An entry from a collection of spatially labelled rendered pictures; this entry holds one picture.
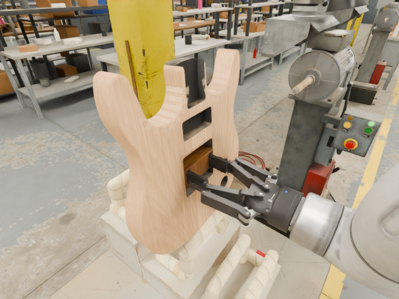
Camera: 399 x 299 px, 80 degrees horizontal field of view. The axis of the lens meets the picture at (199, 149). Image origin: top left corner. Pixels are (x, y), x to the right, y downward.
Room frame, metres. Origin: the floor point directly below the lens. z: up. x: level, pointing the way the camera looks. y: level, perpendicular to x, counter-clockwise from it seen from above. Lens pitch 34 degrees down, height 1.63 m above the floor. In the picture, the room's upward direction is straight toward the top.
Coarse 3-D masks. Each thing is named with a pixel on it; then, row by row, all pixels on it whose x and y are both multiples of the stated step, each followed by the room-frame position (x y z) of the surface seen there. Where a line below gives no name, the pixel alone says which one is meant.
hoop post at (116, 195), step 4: (120, 188) 0.47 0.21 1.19; (112, 192) 0.45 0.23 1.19; (116, 192) 0.45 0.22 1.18; (120, 192) 0.46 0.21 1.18; (112, 196) 0.45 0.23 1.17; (116, 196) 0.45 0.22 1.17; (120, 196) 0.46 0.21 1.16; (112, 200) 0.45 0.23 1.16; (116, 200) 0.45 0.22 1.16; (120, 200) 0.46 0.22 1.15; (116, 204) 0.45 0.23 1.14; (120, 204) 0.46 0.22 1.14; (124, 204) 0.47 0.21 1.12
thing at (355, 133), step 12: (348, 108) 1.12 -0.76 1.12; (348, 120) 1.04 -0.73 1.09; (360, 120) 1.01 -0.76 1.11; (372, 120) 0.99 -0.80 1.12; (336, 132) 1.07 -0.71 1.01; (348, 132) 1.03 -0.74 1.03; (360, 132) 1.00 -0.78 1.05; (372, 132) 0.97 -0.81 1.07; (336, 144) 1.05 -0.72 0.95; (360, 144) 0.98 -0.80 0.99; (360, 156) 0.98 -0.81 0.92
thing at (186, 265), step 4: (180, 260) 0.31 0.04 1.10; (184, 260) 0.31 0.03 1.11; (188, 260) 0.31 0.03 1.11; (192, 260) 0.32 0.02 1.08; (180, 264) 0.31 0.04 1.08; (184, 264) 0.31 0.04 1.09; (188, 264) 0.31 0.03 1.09; (192, 264) 0.32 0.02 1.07; (180, 268) 0.32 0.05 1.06; (184, 268) 0.31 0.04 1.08; (188, 268) 0.31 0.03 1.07; (192, 268) 0.32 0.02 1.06; (184, 272) 0.31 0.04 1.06; (188, 272) 0.31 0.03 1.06; (192, 272) 0.32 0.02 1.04
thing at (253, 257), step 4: (252, 252) 0.41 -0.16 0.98; (248, 256) 0.40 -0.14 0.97; (252, 256) 0.40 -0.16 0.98; (256, 256) 0.40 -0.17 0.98; (260, 256) 0.40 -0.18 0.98; (248, 260) 0.40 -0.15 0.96; (252, 260) 0.39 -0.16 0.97; (256, 260) 0.39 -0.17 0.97; (260, 260) 0.39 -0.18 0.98; (256, 264) 0.38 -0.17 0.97; (260, 264) 0.38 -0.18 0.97
